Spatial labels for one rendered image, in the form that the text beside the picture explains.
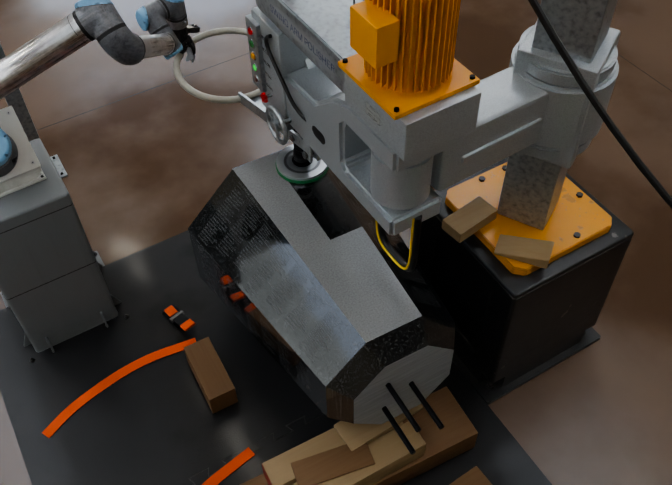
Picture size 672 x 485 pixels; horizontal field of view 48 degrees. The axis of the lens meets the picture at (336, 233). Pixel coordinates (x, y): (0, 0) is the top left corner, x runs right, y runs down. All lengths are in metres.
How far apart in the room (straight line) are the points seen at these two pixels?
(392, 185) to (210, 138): 2.40
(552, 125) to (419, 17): 0.84
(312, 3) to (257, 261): 1.04
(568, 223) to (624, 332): 0.89
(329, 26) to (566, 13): 0.70
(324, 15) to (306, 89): 0.31
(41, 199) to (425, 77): 1.73
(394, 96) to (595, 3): 0.69
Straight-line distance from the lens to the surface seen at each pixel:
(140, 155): 4.55
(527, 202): 2.95
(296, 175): 3.06
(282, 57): 2.63
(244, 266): 3.00
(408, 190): 2.31
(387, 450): 3.03
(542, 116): 2.57
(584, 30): 2.46
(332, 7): 2.42
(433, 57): 2.00
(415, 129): 2.01
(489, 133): 2.41
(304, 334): 2.75
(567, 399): 3.54
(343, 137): 2.44
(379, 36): 1.87
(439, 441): 3.18
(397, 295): 2.70
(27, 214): 3.19
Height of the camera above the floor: 2.99
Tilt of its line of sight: 49 degrees down
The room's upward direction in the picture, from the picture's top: 2 degrees counter-clockwise
